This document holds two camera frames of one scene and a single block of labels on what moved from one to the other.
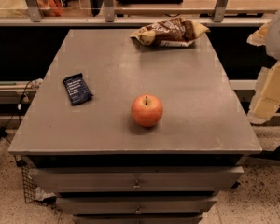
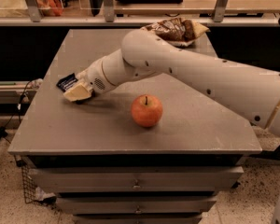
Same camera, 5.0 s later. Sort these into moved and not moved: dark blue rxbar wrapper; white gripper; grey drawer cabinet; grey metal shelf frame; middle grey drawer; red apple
Moved: dark blue rxbar wrapper; white gripper
Not moved: grey drawer cabinet; grey metal shelf frame; red apple; middle grey drawer
